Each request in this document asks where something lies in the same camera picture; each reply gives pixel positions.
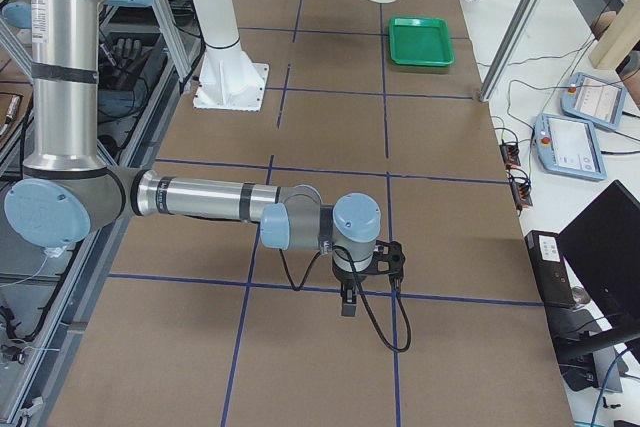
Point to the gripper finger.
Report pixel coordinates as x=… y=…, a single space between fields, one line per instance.
x=348 y=300

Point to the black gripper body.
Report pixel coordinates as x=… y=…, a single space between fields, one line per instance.
x=343 y=277

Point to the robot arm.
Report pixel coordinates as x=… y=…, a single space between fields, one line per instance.
x=68 y=192

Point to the green plastic tray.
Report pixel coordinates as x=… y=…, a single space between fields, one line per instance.
x=420 y=42

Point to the black box device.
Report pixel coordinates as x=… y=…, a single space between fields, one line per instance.
x=549 y=269

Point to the far teach pendant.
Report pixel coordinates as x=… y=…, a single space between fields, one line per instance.
x=596 y=100

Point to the teach pendant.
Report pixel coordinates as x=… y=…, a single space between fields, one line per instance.
x=596 y=100
x=569 y=146

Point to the black monitor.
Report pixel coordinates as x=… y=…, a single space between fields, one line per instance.
x=601 y=246

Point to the near teach pendant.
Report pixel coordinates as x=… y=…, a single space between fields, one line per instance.
x=569 y=146

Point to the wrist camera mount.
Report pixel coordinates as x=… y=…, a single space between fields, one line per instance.
x=388 y=260

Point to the aluminium frame post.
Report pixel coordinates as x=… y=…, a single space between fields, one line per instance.
x=507 y=47

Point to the white camera mast base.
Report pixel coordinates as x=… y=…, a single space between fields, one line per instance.
x=228 y=79

